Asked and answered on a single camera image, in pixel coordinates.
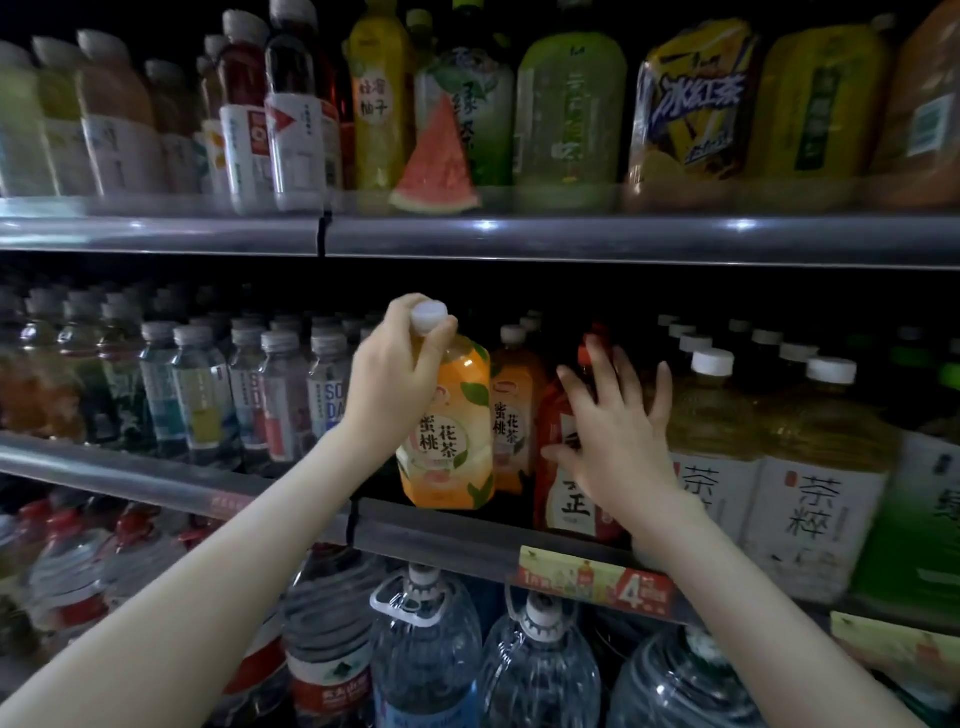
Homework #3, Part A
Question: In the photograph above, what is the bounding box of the person's left hand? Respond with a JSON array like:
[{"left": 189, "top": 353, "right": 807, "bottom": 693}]
[{"left": 337, "top": 292, "right": 461, "bottom": 470}]

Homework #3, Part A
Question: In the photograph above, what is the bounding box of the person's right hand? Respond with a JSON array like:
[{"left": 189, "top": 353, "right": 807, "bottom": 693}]
[{"left": 540, "top": 333, "right": 680, "bottom": 530}]

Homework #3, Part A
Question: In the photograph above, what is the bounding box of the orange flower label tea bottle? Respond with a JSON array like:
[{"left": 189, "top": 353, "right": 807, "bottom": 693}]
[{"left": 394, "top": 300, "right": 498, "bottom": 513}]

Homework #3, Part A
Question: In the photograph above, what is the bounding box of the row of large water jugs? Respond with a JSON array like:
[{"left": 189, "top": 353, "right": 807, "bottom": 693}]
[{"left": 0, "top": 495, "right": 782, "bottom": 728}]

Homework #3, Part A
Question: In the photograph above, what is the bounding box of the person's left forearm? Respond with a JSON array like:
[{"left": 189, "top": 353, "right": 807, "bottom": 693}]
[{"left": 0, "top": 435, "right": 377, "bottom": 728}]

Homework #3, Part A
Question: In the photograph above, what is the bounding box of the person's right forearm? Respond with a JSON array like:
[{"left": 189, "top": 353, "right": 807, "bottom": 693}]
[{"left": 630, "top": 495, "right": 924, "bottom": 728}]

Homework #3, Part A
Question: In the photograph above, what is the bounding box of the watermelon slice shelf decoration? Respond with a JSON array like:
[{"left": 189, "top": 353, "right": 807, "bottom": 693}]
[{"left": 388, "top": 93, "right": 485, "bottom": 216}]

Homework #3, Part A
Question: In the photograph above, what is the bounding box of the red price tag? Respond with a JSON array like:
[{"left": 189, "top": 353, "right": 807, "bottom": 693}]
[{"left": 207, "top": 492, "right": 257, "bottom": 521}]

